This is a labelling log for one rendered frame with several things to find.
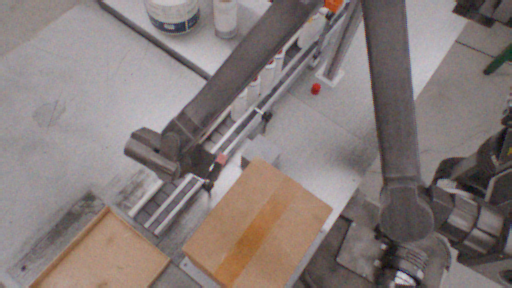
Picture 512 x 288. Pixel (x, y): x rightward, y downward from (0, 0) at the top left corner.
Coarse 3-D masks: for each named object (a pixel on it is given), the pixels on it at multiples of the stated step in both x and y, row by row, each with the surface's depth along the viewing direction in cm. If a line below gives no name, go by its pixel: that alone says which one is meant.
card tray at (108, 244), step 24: (96, 216) 112; (72, 240) 109; (96, 240) 113; (120, 240) 113; (144, 240) 113; (48, 264) 106; (72, 264) 109; (96, 264) 110; (120, 264) 110; (144, 264) 111; (168, 264) 111
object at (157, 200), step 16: (288, 48) 143; (272, 96) 133; (256, 112) 130; (224, 128) 126; (240, 128) 127; (208, 144) 123; (224, 144) 124; (160, 192) 115; (144, 208) 113; (160, 224) 111
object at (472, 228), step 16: (464, 208) 55; (480, 208) 55; (496, 208) 57; (448, 224) 56; (464, 224) 55; (480, 224) 54; (496, 224) 54; (448, 240) 60; (464, 240) 55; (480, 240) 54; (496, 240) 53; (464, 256) 59; (480, 256) 55; (496, 256) 53
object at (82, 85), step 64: (448, 0) 165; (0, 64) 138; (64, 64) 139; (128, 64) 141; (320, 64) 146; (0, 128) 127; (64, 128) 128; (128, 128) 130; (256, 128) 133; (320, 128) 134; (0, 192) 118; (64, 192) 119; (128, 192) 120; (320, 192) 124; (0, 256) 110
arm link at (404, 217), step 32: (384, 0) 49; (384, 32) 51; (384, 64) 52; (384, 96) 54; (384, 128) 55; (416, 128) 55; (384, 160) 57; (416, 160) 55; (416, 192) 54; (384, 224) 57; (416, 224) 55
